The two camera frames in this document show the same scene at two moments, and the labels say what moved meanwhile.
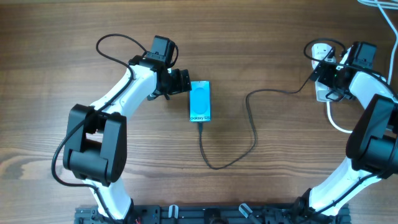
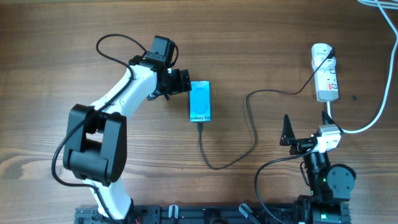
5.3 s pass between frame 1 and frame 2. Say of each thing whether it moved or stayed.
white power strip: stayed
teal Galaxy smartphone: stayed
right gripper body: moved
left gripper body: stayed
